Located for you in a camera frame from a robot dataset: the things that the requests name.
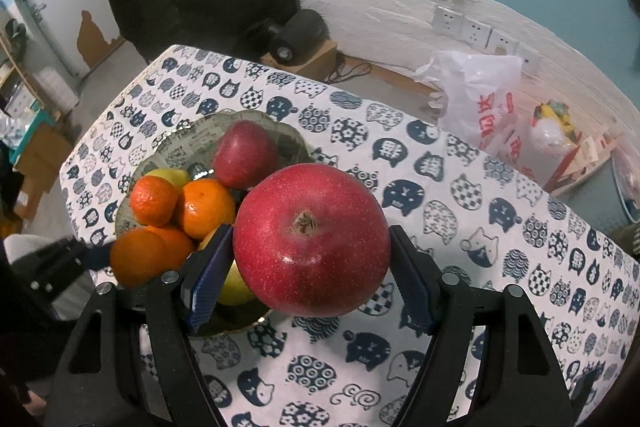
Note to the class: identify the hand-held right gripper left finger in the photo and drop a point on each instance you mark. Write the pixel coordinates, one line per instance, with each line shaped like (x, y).
(210, 282)

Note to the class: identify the yellow-green pear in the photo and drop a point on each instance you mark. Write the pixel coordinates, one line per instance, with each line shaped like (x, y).
(232, 289)
(167, 177)

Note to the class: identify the white plastic bag red print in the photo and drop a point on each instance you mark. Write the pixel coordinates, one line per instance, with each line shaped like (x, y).
(475, 107)

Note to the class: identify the light blue trash bin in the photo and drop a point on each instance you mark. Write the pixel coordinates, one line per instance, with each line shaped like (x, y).
(627, 182)

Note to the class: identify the brown cardboard box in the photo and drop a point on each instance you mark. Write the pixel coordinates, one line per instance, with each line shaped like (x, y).
(42, 167)

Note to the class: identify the small cardboard box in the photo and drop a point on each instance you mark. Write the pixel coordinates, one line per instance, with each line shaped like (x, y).
(317, 62)

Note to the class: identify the cat-print tablecloth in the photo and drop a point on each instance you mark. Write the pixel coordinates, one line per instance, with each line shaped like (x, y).
(450, 217)

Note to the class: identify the medium orange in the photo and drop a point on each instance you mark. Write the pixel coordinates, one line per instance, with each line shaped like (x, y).
(207, 207)

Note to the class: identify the black cylindrical speaker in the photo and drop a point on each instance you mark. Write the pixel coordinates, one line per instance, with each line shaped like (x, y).
(297, 34)

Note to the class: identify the green glass plate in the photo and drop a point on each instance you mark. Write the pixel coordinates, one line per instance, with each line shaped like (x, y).
(200, 137)

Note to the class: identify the white wall socket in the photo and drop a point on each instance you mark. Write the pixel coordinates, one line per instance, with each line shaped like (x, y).
(500, 41)
(530, 57)
(445, 18)
(472, 29)

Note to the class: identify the red box with items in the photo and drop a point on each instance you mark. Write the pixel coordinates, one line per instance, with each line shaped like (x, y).
(550, 142)

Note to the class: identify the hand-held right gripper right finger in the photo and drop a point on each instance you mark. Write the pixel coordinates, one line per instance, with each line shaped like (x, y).
(412, 289)

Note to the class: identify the large orange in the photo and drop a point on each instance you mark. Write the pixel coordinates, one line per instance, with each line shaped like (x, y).
(137, 259)

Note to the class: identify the streaked pink-red apple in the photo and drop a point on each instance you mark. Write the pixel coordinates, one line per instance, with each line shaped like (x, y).
(245, 154)

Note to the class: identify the printed cardboard carton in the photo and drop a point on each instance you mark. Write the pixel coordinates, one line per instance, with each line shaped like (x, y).
(590, 162)

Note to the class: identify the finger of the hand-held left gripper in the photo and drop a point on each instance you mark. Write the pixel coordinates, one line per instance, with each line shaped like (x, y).
(97, 257)

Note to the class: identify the bright red apple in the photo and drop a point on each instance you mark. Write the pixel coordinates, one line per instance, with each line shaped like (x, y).
(310, 242)

